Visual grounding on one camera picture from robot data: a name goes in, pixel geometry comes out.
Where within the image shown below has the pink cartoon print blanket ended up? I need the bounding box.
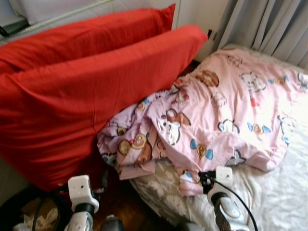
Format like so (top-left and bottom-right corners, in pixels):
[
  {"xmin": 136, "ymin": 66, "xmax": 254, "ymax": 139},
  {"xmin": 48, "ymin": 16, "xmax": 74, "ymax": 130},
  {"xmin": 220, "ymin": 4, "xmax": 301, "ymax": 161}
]
[{"xmin": 96, "ymin": 47, "xmax": 308, "ymax": 197}]

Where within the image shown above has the grey robot left leg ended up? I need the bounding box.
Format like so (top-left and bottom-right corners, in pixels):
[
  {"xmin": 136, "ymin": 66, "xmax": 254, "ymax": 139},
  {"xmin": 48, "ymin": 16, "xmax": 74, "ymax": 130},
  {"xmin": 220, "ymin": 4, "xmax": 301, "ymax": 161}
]
[{"xmin": 100, "ymin": 215, "xmax": 125, "ymax": 231}]

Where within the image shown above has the grey robot leg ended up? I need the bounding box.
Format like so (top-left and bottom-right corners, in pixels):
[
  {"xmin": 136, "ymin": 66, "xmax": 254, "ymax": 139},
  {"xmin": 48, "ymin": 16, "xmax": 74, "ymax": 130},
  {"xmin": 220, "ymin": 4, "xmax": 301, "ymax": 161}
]
[
  {"xmin": 100, "ymin": 215, "xmax": 125, "ymax": 231},
  {"xmin": 176, "ymin": 221, "xmax": 205, "ymax": 231}
]

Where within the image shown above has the grey robot right leg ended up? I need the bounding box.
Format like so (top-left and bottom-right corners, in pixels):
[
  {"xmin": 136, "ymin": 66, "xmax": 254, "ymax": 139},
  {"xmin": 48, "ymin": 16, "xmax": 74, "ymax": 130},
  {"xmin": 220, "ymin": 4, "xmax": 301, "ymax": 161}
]
[{"xmin": 176, "ymin": 221, "xmax": 205, "ymax": 231}]

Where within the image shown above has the bed with beige floral sheet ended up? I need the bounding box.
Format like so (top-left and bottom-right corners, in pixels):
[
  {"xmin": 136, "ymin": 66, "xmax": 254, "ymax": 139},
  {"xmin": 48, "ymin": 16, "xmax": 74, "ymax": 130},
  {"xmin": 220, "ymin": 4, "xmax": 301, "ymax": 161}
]
[{"xmin": 130, "ymin": 44, "xmax": 308, "ymax": 231}]

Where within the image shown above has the large red mattress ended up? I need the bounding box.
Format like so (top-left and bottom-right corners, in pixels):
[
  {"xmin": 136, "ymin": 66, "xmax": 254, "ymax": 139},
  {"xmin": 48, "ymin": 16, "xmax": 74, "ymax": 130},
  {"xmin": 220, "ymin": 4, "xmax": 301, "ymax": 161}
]
[{"xmin": 0, "ymin": 25, "xmax": 208, "ymax": 192}]

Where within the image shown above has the black waste bin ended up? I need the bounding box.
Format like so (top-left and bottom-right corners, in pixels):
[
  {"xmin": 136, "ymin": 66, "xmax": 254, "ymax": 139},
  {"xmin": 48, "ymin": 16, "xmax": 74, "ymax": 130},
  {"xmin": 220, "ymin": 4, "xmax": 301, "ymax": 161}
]
[{"xmin": 0, "ymin": 187, "xmax": 73, "ymax": 231}]

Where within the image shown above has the thin red mattress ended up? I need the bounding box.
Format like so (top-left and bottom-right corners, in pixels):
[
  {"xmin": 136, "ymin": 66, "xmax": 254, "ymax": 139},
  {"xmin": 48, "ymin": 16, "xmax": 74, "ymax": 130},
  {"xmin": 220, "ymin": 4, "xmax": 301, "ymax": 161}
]
[{"xmin": 0, "ymin": 4, "xmax": 176, "ymax": 75}]

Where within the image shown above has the grey curtain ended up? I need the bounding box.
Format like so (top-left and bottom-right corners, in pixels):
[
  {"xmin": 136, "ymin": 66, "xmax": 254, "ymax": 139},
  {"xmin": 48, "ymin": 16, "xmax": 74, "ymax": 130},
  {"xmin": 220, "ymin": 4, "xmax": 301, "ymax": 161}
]
[{"xmin": 212, "ymin": 0, "xmax": 308, "ymax": 68}]

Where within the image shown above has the beige mattress with piping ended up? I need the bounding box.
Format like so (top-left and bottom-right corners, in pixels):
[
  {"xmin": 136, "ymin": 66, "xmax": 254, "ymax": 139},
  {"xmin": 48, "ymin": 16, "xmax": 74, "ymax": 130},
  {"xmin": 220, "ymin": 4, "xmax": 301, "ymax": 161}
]
[{"xmin": 0, "ymin": 0, "xmax": 180, "ymax": 44}]

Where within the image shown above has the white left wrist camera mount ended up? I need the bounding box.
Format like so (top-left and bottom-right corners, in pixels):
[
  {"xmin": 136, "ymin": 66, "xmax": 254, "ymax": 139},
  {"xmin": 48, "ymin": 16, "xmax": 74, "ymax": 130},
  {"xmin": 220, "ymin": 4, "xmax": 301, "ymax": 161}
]
[{"xmin": 67, "ymin": 175, "xmax": 100, "ymax": 214}]

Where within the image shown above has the dark wall socket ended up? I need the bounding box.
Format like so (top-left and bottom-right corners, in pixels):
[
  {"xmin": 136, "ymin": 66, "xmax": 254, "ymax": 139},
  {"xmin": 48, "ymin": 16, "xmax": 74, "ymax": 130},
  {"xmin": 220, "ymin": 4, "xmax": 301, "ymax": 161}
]
[{"xmin": 207, "ymin": 30, "xmax": 218, "ymax": 43}]

